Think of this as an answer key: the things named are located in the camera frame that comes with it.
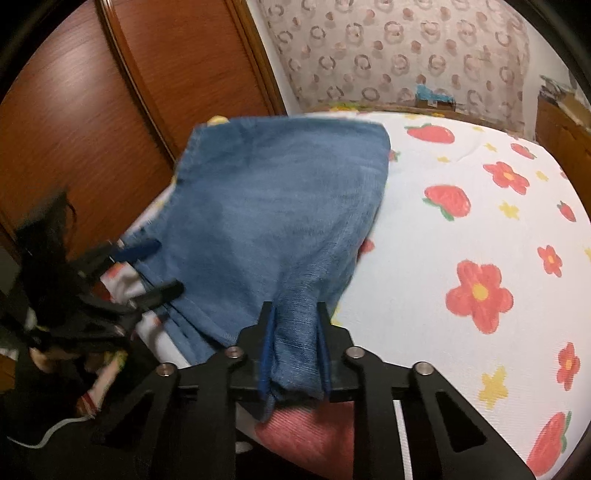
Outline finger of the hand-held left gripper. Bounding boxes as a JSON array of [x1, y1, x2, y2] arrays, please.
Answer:
[[92, 281, 185, 324], [78, 237, 160, 278]]

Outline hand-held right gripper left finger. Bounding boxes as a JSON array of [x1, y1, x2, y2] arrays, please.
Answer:
[[90, 301, 278, 480]]

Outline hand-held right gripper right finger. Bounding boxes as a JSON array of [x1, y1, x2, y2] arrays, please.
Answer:
[[316, 301, 536, 480]]

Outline blue denim pants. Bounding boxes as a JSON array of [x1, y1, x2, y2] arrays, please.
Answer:
[[139, 115, 393, 421]]

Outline louvred wooden wardrobe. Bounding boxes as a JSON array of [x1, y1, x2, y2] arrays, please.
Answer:
[[0, 0, 178, 250]]

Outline white flower print sheet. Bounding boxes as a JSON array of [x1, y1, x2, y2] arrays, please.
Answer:
[[88, 108, 591, 480]]

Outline wooden panel door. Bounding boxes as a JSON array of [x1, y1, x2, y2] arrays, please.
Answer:
[[95, 0, 287, 162]]

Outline circle pattern curtain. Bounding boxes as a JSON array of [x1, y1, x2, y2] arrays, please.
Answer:
[[256, 0, 532, 134]]

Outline wooden cabinet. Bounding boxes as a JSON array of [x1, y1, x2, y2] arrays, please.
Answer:
[[536, 95, 591, 171]]

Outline white cable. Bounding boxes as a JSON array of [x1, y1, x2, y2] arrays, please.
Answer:
[[7, 413, 95, 448]]

